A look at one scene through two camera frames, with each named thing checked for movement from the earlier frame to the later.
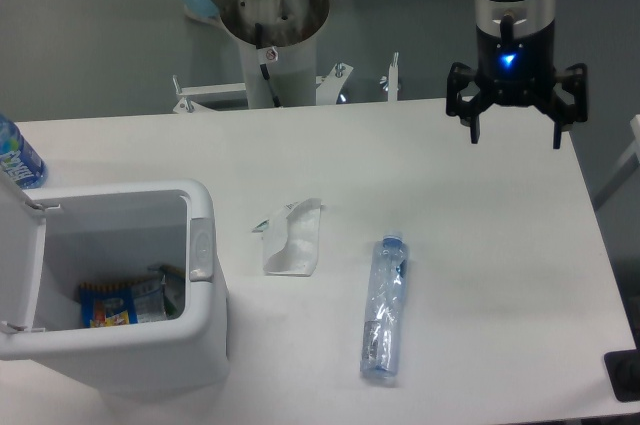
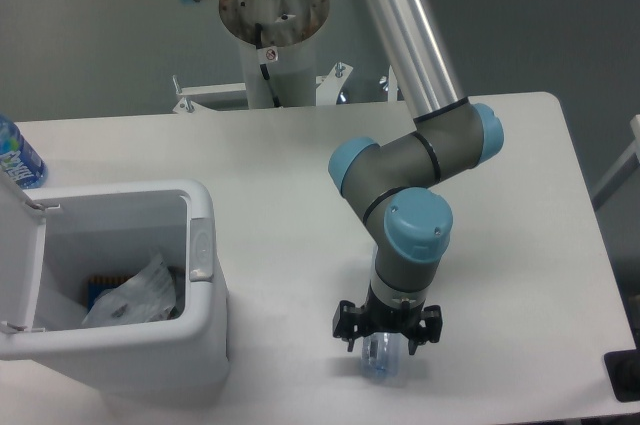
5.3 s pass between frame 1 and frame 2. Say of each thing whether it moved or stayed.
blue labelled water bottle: stayed
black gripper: moved
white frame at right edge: stayed
